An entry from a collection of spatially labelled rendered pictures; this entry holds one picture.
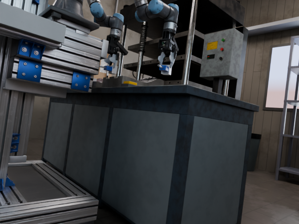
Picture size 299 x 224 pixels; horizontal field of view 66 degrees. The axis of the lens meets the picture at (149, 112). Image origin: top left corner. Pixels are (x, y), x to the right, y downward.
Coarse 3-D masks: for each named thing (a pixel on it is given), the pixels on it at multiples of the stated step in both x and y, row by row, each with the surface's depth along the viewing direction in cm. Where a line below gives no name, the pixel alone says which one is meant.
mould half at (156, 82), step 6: (114, 78) 160; (120, 78) 154; (126, 78) 154; (132, 78) 157; (102, 84) 171; (108, 84) 165; (114, 84) 159; (120, 84) 153; (138, 84) 161; (144, 84) 164; (150, 84) 168; (156, 84) 172; (162, 84) 176
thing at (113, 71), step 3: (99, 66) 152; (102, 66) 153; (105, 66) 155; (108, 66) 154; (111, 66) 157; (105, 69) 154; (108, 69) 154; (111, 69) 155; (114, 69) 156; (108, 72) 159; (111, 72) 156; (114, 72) 156
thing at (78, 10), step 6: (60, 0) 103; (66, 0) 103; (72, 0) 104; (78, 0) 106; (60, 6) 103; (66, 6) 102; (72, 6) 104; (78, 6) 106; (72, 12) 103; (78, 12) 105
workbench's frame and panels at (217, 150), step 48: (96, 96) 172; (144, 96) 129; (192, 96) 106; (48, 144) 240; (96, 144) 164; (144, 144) 125; (192, 144) 108; (240, 144) 137; (96, 192) 157; (144, 192) 120; (192, 192) 110; (240, 192) 141
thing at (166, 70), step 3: (159, 66) 128; (162, 66) 131; (165, 66) 132; (168, 66) 135; (159, 69) 133; (162, 69) 132; (165, 69) 131; (168, 69) 134; (171, 69) 138; (162, 72) 136; (165, 72) 136; (168, 72) 135
